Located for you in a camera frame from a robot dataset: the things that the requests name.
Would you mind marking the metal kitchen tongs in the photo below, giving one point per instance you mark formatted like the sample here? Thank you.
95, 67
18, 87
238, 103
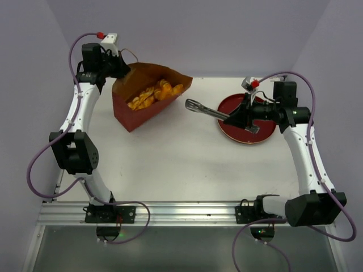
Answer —
195, 106

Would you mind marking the red brown paper bag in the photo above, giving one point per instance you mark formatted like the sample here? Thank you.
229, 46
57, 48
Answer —
142, 76

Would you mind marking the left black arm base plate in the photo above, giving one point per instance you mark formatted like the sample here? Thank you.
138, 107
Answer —
108, 214

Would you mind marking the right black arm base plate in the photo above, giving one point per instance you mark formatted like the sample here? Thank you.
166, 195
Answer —
250, 211

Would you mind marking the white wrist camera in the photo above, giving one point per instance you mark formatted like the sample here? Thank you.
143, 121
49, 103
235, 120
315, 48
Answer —
109, 39
251, 86

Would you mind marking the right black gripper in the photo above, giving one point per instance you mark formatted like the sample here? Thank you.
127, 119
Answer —
245, 112

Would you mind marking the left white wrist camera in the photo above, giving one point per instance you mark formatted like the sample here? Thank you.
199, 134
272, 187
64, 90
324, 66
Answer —
109, 39

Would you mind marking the twisted orange fake bread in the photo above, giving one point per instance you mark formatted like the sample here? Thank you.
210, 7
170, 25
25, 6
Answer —
162, 90

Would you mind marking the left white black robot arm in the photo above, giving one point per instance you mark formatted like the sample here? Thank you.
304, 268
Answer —
71, 145

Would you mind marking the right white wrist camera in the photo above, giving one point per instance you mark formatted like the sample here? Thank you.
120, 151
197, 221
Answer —
251, 86

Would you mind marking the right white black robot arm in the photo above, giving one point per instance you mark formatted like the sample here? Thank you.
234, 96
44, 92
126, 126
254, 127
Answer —
318, 202

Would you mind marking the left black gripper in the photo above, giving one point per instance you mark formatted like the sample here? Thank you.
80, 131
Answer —
122, 68

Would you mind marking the aluminium mounting rail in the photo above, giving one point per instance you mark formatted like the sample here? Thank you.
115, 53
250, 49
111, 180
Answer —
163, 214

